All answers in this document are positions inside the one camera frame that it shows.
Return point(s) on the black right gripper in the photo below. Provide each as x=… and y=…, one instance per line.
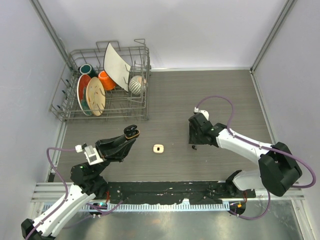
x=192, y=140

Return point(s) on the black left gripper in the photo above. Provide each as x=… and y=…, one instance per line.
x=114, y=149

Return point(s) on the black earbud charging case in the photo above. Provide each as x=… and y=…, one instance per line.
x=131, y=132

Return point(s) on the beige earbud charging case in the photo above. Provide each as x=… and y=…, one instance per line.
x=158, y=148

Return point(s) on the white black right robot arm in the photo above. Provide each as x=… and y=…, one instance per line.
x=277, y=170

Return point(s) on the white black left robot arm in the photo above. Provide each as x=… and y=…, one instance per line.
x=87, y=185

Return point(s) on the beige speckled round plate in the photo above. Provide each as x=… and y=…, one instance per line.
x=95, y=96

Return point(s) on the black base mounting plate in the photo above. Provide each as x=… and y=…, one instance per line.
x=170, y=192

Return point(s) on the orange mug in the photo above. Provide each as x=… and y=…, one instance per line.
x=107, y=83

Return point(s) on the striped black white cup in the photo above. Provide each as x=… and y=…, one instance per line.
x=137, y=85

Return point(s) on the red green round plate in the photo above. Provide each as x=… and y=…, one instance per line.
x=82, y=84

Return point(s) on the white square plate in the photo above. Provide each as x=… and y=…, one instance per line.
x=116, y=67

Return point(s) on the dark green mug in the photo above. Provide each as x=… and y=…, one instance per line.
x=87, y=69

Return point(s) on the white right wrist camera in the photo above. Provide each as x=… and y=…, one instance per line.
x=205, y=113

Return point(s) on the grey wire dish rack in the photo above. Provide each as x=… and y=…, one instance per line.
x=119, y=104

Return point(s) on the white slotted cable duct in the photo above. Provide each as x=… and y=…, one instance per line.
x=185, y=206

